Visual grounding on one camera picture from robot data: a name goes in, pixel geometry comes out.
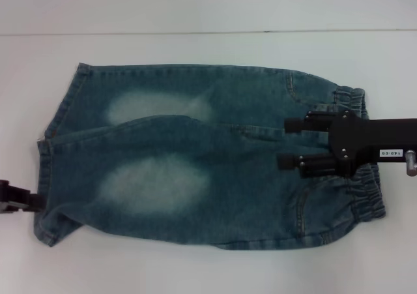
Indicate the silver right gripper stud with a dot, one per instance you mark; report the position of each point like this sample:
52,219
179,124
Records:
412,165

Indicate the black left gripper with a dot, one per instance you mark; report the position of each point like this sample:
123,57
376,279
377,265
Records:
13,197

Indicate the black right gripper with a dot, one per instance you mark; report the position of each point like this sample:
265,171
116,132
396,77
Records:
368,142

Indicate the blue denim shorts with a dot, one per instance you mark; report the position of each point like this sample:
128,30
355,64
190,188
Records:
163,209

